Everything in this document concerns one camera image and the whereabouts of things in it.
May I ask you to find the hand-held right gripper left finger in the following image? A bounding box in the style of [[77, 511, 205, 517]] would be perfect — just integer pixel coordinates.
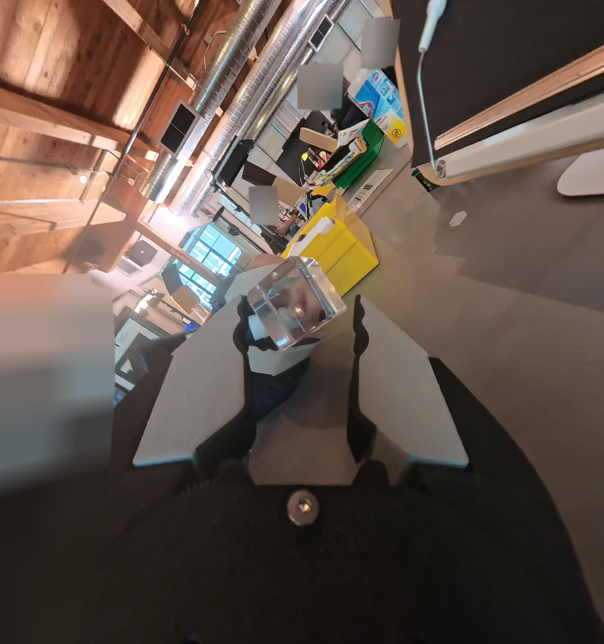
[[131, 296, 257, 466]]

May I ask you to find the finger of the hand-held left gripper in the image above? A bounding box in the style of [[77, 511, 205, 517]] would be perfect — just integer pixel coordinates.
[[249, 312, 308, 377]]

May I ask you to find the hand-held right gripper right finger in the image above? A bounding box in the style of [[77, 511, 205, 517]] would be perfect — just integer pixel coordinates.
[[346, 294, 470, 468]]

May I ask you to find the clear acrylic cube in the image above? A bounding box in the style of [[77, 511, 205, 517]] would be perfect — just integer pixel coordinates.
[[246, 256, 347, 351]]

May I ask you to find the window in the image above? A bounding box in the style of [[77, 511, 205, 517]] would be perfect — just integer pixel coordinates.
[[179, 224, 242, 298]]

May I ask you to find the yellow box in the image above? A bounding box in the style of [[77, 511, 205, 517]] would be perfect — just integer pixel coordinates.
[[281, 194, 379, 298]]

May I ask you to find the flat box with barcode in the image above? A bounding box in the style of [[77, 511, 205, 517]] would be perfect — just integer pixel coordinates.
[[345, 166, 396, 209]]

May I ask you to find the black monitor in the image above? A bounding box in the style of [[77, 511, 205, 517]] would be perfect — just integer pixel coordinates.
[[214, 138, 255, 187]]

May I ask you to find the green bin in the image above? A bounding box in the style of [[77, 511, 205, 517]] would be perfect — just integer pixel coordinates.
[[332, 118, 385, 189]]

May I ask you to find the black vent grille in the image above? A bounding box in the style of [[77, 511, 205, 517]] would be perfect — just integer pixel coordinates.
[[159, 101, 202, 152]]

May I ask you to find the white and blue carton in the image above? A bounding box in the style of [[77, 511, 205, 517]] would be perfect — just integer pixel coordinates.
[[350, 68, 408, 149]]

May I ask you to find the black board with wooden edge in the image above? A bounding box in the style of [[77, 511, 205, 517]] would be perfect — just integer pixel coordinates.
[[390, 0, 604, 187]]

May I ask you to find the white rail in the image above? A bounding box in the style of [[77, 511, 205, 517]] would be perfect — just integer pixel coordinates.
[[435, 108, 604, 182]]

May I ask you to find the silver ventilation duct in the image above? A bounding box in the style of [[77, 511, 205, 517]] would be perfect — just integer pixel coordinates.
[[174, 0, 355, 217], [140, 0, 283, 202]]

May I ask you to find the metal rod with white handle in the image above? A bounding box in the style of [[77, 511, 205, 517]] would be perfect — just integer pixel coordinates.
[[417, 0, 448, 177]]

